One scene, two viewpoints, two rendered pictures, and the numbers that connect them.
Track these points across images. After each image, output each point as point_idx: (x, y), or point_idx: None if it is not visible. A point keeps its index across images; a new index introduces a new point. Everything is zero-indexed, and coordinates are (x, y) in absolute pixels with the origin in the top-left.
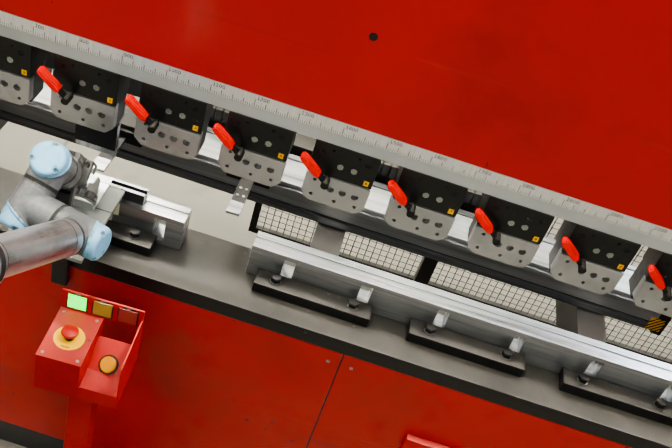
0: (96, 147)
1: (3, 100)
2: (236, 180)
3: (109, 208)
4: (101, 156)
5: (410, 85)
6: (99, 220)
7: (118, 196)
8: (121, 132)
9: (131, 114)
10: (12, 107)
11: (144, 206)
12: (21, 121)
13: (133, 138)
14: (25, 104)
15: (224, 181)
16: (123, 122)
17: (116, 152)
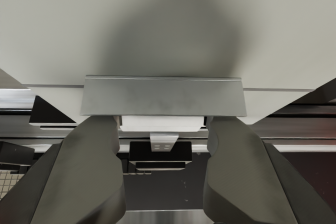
0: (164, 221)
1: (308, 131)
2: (13, 123)
3: (50, 93)
4: (168, 142)
5: None
6: (7, 50)
7: (73, 115)
8: (159, 157)
9: (157, 169)
10: (296, 125)
11: (29, 94)
12: (281, 110)
13: (141, 153)
14: (283, 136)
15: (30, 116)
16: (161, 168)
17: (151, 145)
